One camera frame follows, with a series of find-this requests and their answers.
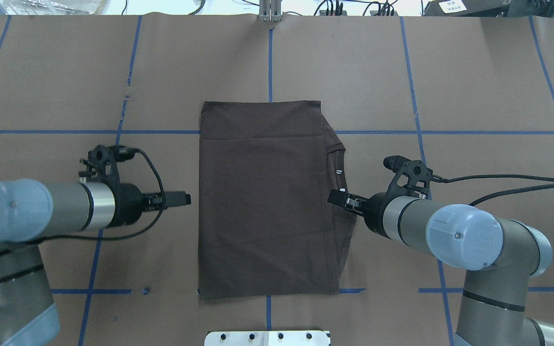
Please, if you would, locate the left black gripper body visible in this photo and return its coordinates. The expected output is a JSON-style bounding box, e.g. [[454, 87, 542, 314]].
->
[[112, 184, 144, 227]]

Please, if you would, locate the grey usb hub left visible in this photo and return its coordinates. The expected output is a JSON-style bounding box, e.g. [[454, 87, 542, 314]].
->
[[313, 0, 347, 17]]

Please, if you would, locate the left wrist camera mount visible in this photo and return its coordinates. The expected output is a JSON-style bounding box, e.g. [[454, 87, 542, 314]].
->
[[78, 145, 136, 186]]

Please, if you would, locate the clear plastic bag sheet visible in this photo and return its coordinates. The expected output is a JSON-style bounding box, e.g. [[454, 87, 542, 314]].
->
[[0, 0, 110, 15]]

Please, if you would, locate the white central pillar base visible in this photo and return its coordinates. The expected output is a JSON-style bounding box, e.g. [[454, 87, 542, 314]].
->
[[204, 330, 332, 346]]

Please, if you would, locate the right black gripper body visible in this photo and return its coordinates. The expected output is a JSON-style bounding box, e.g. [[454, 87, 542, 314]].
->
[[361, 193, 388, 237]]

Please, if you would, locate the grey usb hub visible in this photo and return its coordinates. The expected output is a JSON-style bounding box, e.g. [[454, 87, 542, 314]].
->
[[362, 0, 398, 17], [313, 0, 347, 17]]

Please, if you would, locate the grey usb hub right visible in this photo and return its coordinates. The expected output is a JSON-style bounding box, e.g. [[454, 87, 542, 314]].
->
[[362, 0, 398, 17]]

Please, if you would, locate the aluminium frame post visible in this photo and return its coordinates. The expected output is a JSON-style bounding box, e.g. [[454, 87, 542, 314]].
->
[[259, 0, 283, 23]]

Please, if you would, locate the dark brown t-shirt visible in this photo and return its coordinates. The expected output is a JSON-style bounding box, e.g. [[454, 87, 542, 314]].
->
[[198, 100, 357, 300]]

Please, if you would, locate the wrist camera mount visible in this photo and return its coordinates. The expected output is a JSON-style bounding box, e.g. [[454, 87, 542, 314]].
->
[[383, 155, 434, 200], [78, 145, 136, 186]]

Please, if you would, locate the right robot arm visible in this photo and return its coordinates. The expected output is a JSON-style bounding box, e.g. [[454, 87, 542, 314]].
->
[[328, 190, 554, 346]]

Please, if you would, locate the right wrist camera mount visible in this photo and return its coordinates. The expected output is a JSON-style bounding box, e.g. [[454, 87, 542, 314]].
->
[[383, 155, 434, 200]]

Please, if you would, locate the black box with label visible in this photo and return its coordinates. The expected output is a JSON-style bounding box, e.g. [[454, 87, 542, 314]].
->
[[423, 0, 510, 17]]

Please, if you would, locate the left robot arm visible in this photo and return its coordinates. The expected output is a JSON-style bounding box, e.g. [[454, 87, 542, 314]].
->
[[0, 179, 191, 346]]

